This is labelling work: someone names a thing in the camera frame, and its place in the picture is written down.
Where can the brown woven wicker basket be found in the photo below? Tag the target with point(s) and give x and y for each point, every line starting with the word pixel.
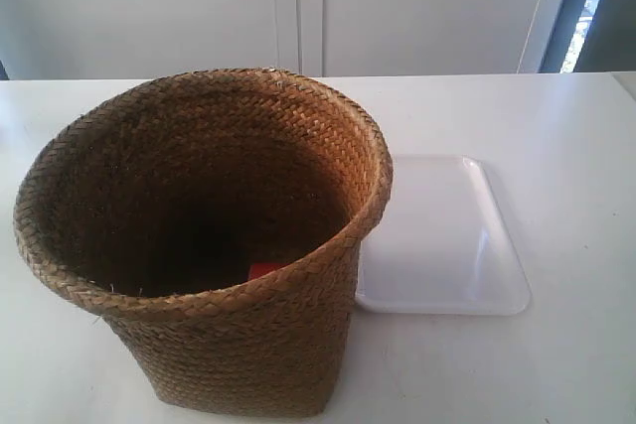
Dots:
pixel 148 210

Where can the dark red object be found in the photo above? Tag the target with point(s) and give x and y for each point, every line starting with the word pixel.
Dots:
pixel 259 269

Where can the white plastic tray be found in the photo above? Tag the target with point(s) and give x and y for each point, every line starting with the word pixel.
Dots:
pixel 442 246

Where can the white cabinet doors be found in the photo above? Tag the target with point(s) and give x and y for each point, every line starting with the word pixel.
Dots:
pixel 73 39

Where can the dark window frame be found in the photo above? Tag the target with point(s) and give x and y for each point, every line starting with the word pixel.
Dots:
pixel 609 42

